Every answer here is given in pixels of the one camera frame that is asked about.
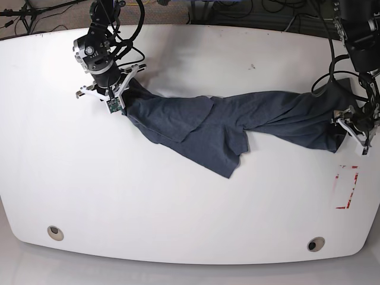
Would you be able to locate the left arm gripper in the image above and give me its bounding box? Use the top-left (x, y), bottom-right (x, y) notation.
top-left (331, 105), bottom-right (379, 148)

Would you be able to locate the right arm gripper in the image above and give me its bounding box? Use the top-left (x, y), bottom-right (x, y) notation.
top-left (75, 64), bottom-right (147, 102)

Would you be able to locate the dark blue printed T-shirt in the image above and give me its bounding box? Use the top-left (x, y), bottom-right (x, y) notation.
top-left (122, 78), bottom-right (357, 178)

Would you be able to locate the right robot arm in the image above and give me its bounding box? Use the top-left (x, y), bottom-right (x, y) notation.
top-left (73, 1), bottom-right (145, 100)

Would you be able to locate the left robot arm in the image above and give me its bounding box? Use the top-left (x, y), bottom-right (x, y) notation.
top-left (309, 1), bottom-right (379, 156)

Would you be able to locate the red tape rectangle marking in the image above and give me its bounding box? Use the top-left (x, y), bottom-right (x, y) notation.
top-left (332, 165), bottom-right (359, 210)

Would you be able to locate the black tripod stand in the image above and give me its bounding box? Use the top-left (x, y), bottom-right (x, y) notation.
top-left (1, 0), bottom-right (86, 35)

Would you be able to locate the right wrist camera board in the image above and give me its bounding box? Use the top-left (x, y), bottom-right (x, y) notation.
top-left (106, 97), bottom-right (122, 113)

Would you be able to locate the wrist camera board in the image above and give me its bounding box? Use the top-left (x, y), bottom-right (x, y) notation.
top-left (106, 97), bottom-right (122, 113)
top-left (361, 145), bottom-right (370, 156)

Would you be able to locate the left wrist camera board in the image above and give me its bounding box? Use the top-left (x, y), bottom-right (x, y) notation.
top-left (361, 145), bottom-right (370, 156)

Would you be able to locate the right table cable grommet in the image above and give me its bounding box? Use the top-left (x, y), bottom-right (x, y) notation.
top-left (307, 237), bottom-right (325, 252)

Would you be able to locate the table cable grommet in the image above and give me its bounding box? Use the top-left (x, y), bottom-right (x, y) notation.
top-left (47, 226), bottom-right (64, 242)
top-left (307, 237), bottom-right (325, 252)

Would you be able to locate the left table cable grommet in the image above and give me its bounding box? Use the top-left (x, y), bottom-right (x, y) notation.
top-left (47, 226), bottom-right (64, 242)

